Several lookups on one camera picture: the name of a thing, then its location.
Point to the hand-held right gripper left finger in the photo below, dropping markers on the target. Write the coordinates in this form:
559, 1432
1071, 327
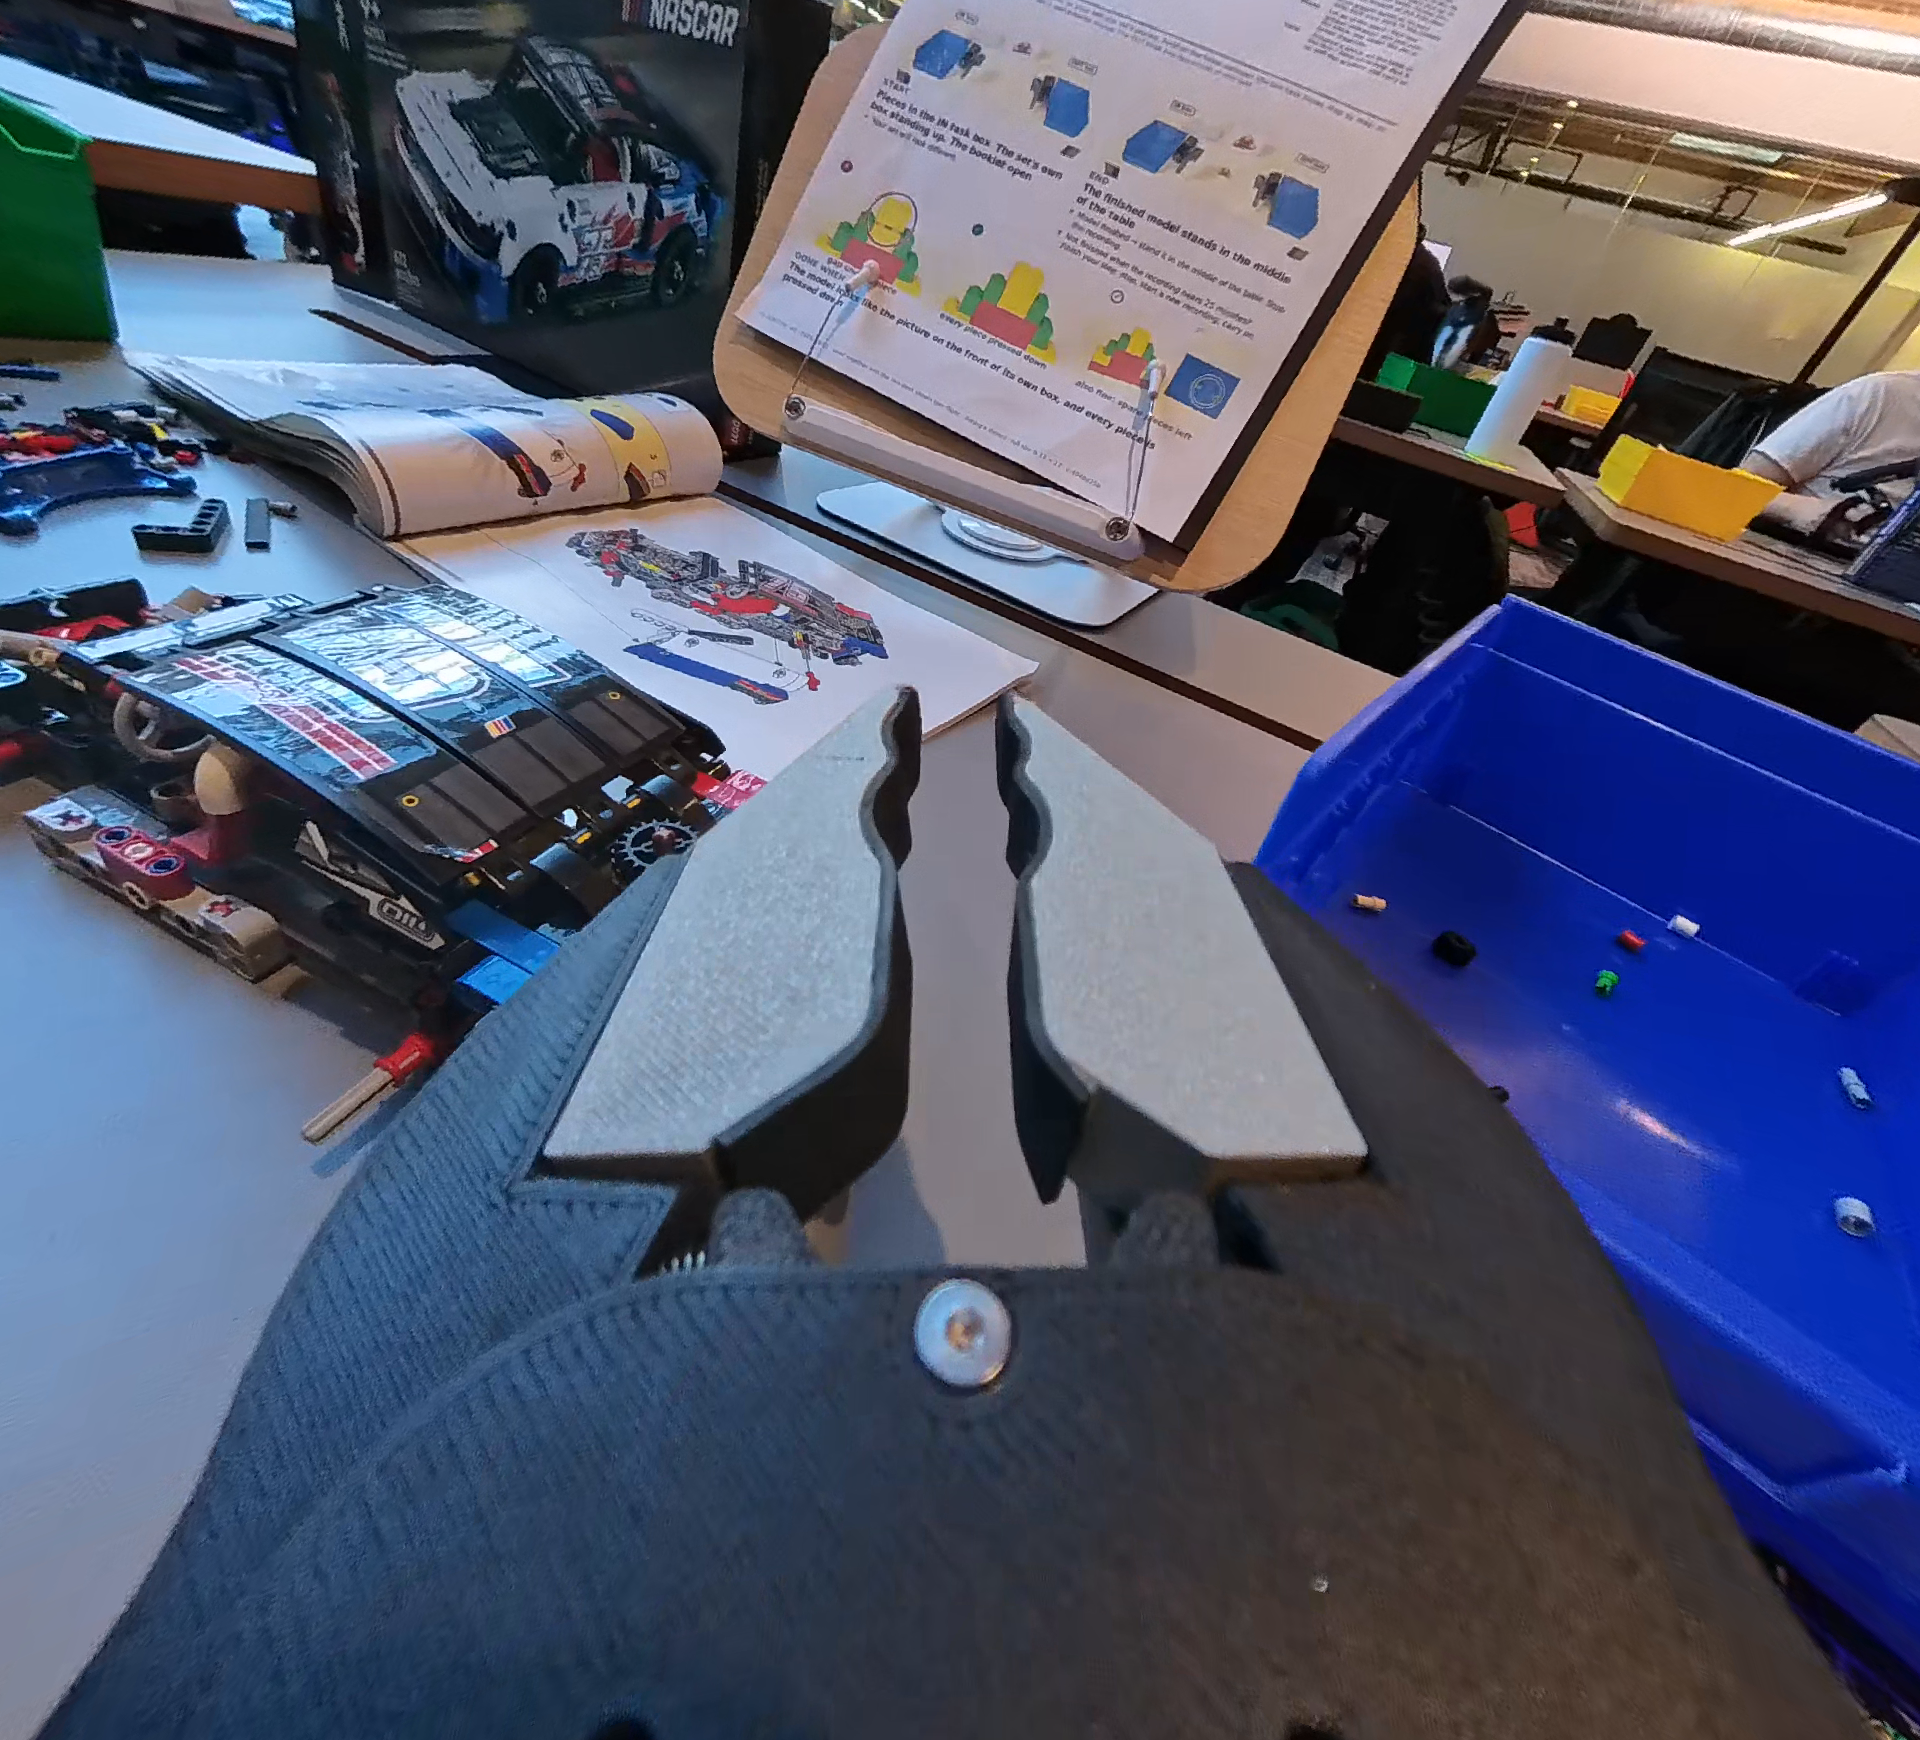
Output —
750, 1007

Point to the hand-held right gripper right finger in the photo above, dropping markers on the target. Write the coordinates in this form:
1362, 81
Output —
1187, 1007

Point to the pile of brick pieces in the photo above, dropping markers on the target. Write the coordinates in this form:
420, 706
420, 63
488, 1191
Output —
78, 478

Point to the grey desk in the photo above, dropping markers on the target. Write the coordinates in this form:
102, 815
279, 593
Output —
135, 1094

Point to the tiny black brick piece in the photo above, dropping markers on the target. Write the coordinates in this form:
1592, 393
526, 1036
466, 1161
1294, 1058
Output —
1451, 947

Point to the toy brick race car model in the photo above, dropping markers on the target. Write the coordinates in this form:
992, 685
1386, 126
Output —
374, 720

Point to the open white instruction booklet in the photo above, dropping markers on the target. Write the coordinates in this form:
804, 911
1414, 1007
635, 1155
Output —
512, 571

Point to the wooden board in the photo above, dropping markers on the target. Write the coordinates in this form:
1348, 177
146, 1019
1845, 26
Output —
1303, 478

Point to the blue plastic bin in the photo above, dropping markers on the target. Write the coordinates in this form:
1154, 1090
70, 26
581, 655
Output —
1724, 1245

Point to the green plastic bin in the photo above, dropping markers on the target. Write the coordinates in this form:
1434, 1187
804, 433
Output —
1446, 400
53, 240

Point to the short black brick beam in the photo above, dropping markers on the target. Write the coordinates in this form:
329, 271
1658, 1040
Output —
261, 522

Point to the white bottle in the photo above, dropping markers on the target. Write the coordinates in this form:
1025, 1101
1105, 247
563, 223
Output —
1520, 400

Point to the long wooden table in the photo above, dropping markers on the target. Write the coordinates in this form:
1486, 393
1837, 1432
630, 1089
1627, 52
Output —
1724, 563

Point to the yellow plastic bin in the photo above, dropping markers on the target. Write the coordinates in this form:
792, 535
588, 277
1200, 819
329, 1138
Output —
1687, 489

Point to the black angled brick beam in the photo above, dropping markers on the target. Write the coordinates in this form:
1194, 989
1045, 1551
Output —
208, 525

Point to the printed instruction sheet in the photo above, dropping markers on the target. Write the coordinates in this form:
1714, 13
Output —
1228, 118

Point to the black toy car box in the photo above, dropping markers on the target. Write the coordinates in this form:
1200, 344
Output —
450, 45

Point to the white table with wooden edge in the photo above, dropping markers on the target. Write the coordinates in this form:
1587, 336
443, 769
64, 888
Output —
182, 160

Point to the silver ceiling duct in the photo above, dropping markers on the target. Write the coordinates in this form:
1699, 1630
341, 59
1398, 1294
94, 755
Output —
1724, 22

